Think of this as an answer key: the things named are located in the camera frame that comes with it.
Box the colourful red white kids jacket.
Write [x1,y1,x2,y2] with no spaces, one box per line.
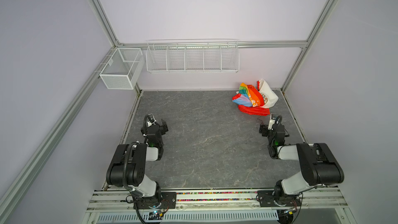
[232,79,279,116]

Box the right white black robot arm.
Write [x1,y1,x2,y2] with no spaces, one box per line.
[259,123,345,200]

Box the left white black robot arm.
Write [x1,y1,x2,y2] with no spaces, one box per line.
[106,115,169,202]

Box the white mesh box basket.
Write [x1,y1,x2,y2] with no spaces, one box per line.
[99,48,145,90]

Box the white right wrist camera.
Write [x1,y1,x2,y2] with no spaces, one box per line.
[268,114,278,130]

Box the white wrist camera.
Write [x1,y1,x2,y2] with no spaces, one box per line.
[145,114,157,127]
[268,114,278,130]

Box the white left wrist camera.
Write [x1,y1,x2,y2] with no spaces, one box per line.
[145,114,157,127]

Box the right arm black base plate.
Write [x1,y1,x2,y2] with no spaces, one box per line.
[256,190,302,207]

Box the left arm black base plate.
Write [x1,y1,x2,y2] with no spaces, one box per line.
[134,191,177,209]

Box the aluminium front rail frame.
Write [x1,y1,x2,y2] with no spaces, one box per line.
[83,187,356,224]

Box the white vented cable duct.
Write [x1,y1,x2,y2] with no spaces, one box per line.
[96,209,279,224]

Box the long white wire basket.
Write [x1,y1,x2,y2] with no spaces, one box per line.
[146,39,240,73]

